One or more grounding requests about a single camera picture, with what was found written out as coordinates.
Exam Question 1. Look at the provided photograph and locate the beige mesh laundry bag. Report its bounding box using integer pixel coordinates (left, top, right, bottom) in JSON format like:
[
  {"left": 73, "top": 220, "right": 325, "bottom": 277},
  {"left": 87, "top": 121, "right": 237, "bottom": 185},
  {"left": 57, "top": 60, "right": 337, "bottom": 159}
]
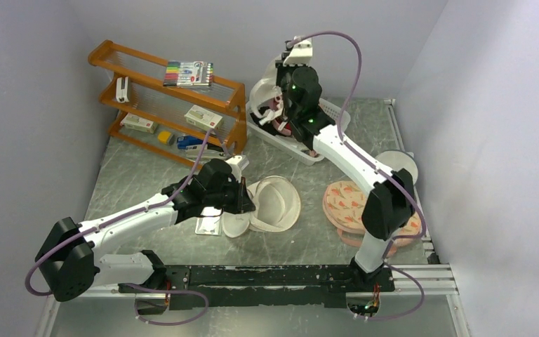
[{"left": 220, "top": 176, "right": 302, "bottom": 238}]

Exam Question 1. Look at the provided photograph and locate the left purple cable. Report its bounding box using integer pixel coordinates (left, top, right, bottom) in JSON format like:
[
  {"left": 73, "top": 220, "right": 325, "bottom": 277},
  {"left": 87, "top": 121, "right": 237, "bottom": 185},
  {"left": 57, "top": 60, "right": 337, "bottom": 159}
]
[{"left": 24, "top": 128, "right": 231, "bottom": 297}]

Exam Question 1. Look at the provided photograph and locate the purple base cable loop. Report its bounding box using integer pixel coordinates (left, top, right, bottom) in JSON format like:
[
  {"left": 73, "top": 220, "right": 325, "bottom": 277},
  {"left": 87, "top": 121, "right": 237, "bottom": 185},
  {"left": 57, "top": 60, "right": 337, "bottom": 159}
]
[{"left": 120, "top": 284, "right": 210, "bottom": 327}]

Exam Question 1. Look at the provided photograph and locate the floral heart-shaped laundry bag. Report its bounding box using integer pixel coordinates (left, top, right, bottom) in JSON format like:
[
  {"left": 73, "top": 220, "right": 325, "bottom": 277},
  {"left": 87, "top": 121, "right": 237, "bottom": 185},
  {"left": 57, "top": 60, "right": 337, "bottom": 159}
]
[{"left": 322, "top": 180, "right": 422, "bottom": 257}]

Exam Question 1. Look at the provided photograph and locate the white staples box right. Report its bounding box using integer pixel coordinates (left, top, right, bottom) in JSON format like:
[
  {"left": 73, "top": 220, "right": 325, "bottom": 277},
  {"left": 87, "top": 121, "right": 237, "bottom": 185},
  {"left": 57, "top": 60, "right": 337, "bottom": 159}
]
[{"left": 184, "top": 105, "right": 224, "bottom": 132}]

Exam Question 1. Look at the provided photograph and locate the coloured marker pen set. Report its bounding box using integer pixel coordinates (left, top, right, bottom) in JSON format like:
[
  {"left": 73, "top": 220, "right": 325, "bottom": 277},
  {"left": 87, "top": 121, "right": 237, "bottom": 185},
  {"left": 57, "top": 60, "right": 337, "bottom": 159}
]
[{"left": 162, "top": 60, "right": 214, "bottom": 88}]

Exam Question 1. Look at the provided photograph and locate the white bra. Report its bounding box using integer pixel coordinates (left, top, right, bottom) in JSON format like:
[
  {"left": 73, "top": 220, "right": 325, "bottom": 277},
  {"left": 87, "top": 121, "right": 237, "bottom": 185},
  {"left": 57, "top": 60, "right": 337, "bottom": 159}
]
[{"left": 249, "top": 56, "right": 284, "bottom": 126}]

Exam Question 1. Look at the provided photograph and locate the white plastic laundry basket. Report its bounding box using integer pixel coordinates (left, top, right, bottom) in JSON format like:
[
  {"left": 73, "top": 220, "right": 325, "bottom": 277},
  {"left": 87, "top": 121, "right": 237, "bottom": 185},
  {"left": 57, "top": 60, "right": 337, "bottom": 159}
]
[{"left": 246, "top": 98, "right": 351, "bottom": 166}]

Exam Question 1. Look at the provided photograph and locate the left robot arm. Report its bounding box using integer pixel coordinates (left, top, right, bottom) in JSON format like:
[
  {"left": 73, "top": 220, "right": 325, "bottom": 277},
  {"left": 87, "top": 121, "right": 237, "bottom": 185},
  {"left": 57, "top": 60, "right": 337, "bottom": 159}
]
[{"left": 35, "top": 155, "right": 255, "bottom": 302}]

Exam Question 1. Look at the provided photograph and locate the small white box on shelf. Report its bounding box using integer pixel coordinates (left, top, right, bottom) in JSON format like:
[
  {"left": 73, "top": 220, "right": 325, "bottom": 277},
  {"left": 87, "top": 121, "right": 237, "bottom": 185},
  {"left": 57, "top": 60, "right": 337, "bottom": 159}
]
[{"left": 115, "top": 77, "right": 130, "bottom": 103}]

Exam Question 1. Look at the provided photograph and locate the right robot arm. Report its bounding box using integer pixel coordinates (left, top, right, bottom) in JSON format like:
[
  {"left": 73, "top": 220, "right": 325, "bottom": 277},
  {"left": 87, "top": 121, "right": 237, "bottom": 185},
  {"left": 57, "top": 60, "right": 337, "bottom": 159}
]
[{"left": 275, "top": 60, "right": 416, "bottom": 291}]

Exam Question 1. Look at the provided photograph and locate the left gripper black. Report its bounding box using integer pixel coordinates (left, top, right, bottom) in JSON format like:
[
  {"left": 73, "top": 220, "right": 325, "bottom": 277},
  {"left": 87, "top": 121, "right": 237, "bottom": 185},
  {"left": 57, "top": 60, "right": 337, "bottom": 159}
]
[{"left": 205, "top": 176, "right": 255, "bottom": 214}]

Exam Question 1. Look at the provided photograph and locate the yellow eraser block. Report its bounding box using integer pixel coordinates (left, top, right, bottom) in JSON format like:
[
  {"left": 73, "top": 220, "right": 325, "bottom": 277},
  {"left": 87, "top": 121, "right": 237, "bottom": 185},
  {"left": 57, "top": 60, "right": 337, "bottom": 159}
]
[{"left": 157, "top": 131, "right": 174, "bottom": 145}]

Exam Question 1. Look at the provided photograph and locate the grey round laundry bags stack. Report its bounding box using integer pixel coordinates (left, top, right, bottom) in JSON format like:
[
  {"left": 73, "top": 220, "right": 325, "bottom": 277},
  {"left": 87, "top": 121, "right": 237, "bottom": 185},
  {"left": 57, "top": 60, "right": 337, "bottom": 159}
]
[{"left": 376, "top": 150, "right": 419, "bottom": 185}]

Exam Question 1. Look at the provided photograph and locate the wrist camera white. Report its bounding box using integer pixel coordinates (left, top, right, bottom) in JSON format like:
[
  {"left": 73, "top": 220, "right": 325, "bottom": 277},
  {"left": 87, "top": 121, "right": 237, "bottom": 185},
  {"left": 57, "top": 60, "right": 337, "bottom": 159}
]
[
  {"left": 281, "top": 39, "right": 313, "bottom": 66},
  {"left": 225, "top": 154, "right": 250, "bottom": 183}
]

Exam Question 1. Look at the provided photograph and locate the orange three-tier shelf rack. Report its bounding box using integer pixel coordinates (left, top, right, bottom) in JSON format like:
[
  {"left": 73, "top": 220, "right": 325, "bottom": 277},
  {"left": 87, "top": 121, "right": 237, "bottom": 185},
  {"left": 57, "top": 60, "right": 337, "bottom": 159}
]
[{"left": 88, "top": 40, "right": 247, "bottom": 166}]

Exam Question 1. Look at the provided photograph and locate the blue stapler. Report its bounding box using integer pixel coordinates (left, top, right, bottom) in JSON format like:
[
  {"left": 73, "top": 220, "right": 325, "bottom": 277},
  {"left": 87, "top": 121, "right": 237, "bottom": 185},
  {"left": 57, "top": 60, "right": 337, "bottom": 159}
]
[{"left": 176, "top": 136, "right": 226, "bottom": 161}]

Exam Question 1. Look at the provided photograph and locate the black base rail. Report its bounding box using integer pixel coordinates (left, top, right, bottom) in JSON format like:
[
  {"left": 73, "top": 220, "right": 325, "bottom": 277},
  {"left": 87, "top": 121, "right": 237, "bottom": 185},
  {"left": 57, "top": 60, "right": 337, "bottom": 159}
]
[{"left": 139, "top": 251, "right": 394, "bottom": 310}]

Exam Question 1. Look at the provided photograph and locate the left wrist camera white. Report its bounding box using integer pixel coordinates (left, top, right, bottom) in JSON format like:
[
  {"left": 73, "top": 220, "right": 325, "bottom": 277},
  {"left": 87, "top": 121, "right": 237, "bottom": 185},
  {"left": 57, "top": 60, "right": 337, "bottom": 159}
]
[{"left": 225, "top": 154, "right": 250, "bottom": 183}]

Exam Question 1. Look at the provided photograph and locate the clear packaged tool sleeve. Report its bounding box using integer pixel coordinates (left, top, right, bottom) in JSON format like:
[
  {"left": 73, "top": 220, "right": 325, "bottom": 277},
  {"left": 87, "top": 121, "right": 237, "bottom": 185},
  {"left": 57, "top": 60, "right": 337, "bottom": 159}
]
[{"left": 194, "top": 207, "right": 223, "bottom": 236}]

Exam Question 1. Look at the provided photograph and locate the pile of bras in basket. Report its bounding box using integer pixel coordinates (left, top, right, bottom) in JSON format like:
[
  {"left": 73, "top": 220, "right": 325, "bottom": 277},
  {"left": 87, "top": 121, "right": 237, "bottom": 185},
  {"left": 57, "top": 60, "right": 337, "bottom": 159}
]
[{"left": 246, "top": 104, "right": 320, "bottom": 159}]

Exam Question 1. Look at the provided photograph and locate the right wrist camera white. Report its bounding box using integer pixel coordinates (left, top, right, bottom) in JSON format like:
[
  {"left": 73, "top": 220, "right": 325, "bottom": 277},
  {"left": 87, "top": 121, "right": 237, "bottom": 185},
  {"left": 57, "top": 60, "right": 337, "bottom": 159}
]
[{"left": 281, "top": 39, "right": 313, "bottom": 66}]

